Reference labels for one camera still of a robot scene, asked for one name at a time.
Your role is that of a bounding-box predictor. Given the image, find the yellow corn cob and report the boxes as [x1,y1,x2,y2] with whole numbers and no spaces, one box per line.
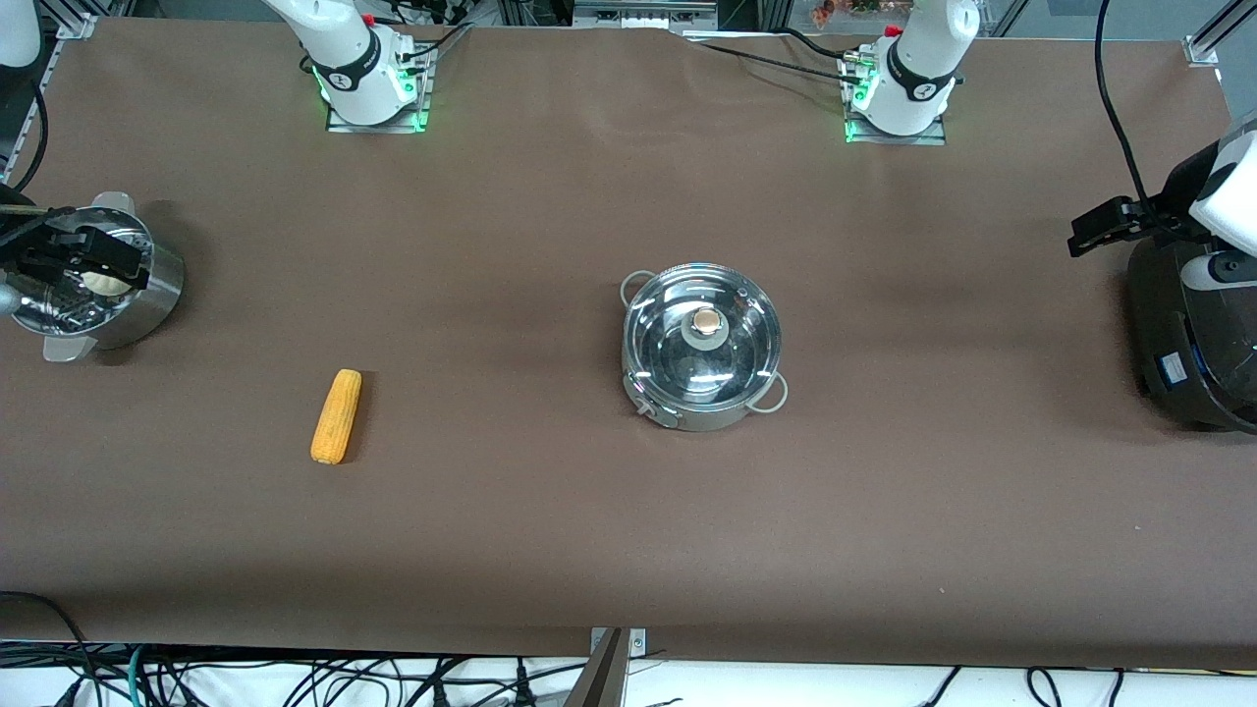
[310,368,363,465]

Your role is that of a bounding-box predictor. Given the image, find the glass lid with copper knob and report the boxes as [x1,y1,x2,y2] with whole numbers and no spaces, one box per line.
[625,263,783,406]

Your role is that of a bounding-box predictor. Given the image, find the steel steamer pot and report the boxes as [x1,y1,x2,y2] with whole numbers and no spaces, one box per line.
[5,191,186,362]

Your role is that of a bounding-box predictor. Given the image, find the black rice cooker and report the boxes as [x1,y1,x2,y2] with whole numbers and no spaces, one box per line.
[1127,236,1257,435]

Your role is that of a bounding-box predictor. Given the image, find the grey metal box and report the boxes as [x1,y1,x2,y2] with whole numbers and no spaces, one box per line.
[573,0,719,30]

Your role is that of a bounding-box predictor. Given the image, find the brown table cover sheet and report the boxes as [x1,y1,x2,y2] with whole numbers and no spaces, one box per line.
[0,15,1257,671]

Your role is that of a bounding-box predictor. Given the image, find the aluminium frame profile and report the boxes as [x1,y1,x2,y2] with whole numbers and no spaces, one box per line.
[0,59,50,190]

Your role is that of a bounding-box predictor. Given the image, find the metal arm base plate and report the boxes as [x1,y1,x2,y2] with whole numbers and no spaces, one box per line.
[326,39,431,134]
[845,54,949,146]

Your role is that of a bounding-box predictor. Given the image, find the black arm base cable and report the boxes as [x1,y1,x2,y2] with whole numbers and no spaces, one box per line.
[683,37,855,89]
[776,27,857,65]
[393,15,474,62]

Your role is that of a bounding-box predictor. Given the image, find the steel pot pale green handles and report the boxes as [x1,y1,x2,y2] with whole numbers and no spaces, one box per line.
[619,263,790,433]

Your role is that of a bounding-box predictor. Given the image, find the metal table edge bracket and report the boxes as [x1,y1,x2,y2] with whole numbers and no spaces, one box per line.
[587,626,647,707]

